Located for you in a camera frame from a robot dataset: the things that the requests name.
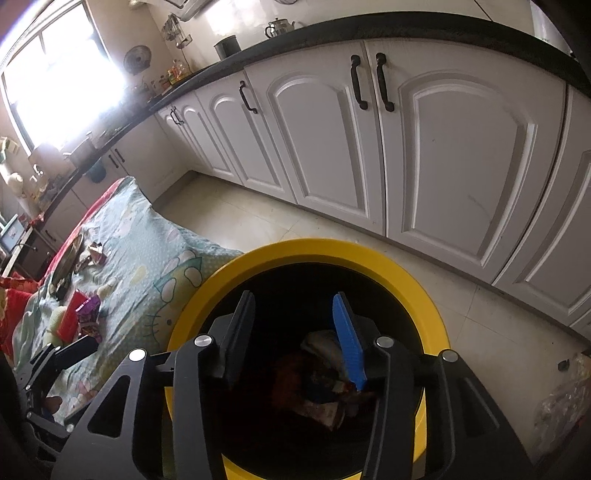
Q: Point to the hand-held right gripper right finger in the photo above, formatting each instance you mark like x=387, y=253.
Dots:
x=348, y=341

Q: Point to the white cylindrical container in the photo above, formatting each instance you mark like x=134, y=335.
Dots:
x=549, y=23

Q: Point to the red snack packet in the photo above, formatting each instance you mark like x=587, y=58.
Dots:
x=71, y=314

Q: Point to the yellow trash bin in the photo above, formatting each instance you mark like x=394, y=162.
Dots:
x=323, y=251

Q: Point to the colourful candy wrapper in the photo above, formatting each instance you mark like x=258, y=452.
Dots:
x=91, y=331

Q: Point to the black kitchen countertop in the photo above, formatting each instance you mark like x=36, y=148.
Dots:
x=369, y=27

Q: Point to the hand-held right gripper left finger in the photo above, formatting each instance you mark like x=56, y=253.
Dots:
x=240, y=332

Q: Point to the small wall fan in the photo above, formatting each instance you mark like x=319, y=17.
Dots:
x=137, y=59

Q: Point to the cartoon printed blanket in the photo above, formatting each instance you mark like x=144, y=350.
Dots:
x=138, y=258

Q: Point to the purple snack wrapper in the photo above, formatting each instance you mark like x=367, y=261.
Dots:
x=88, y=308

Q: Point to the metal cooking pot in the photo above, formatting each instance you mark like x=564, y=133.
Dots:
x=83, y=152

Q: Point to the small black object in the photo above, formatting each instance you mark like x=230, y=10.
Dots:
x=563, y=365

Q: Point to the white hanging bag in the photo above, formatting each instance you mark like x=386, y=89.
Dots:
x=16, y=182

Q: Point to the pale wrapper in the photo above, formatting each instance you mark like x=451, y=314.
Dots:
x=323, y=411

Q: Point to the metal kettle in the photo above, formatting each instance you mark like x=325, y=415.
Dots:
x=279, y=27

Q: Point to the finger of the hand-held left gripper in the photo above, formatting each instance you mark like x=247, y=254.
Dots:
x=78, y=347

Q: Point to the small hanging utensil rack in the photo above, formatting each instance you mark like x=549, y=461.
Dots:
x=175, y=30

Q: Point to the gold candy wrapper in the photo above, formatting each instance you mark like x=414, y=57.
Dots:
x=94, y=251

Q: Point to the yellow oil bottles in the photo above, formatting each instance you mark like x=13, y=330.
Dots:
x=178, y=74

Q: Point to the clear plastic bag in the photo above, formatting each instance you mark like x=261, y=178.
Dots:
x=561, y=406

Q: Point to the dark metal canister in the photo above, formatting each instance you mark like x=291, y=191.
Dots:
x=227, y=47

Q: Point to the dark metal plate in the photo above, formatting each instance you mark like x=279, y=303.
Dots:
x=69, y=265

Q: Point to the blue hanging basin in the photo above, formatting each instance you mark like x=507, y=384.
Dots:
x=98, y=171

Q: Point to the red floral cushion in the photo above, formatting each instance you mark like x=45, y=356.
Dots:
x=11, y=304

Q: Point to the kitchen window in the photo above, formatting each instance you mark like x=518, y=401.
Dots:
x=60, y=78

